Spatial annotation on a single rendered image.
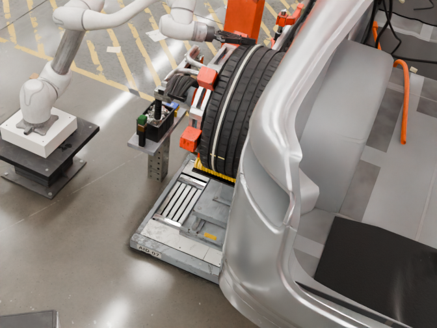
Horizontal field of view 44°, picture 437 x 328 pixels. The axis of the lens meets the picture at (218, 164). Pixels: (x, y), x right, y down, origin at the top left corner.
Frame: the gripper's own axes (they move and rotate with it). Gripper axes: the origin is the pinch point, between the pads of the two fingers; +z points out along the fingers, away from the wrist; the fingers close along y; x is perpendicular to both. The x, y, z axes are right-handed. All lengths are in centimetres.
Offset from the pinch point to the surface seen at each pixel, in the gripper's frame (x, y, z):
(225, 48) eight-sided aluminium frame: -7.2, -5.6, -8.3
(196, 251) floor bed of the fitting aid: -118, 12, -1
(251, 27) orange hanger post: -2.5, -32.3, 6.8
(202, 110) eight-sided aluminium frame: -28.9, 21.7, -16.9
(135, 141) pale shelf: -75, -24, -43
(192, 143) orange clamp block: -42, 29, -19
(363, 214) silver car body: -41, 70, 50
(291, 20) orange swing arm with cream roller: -26, -157, 62
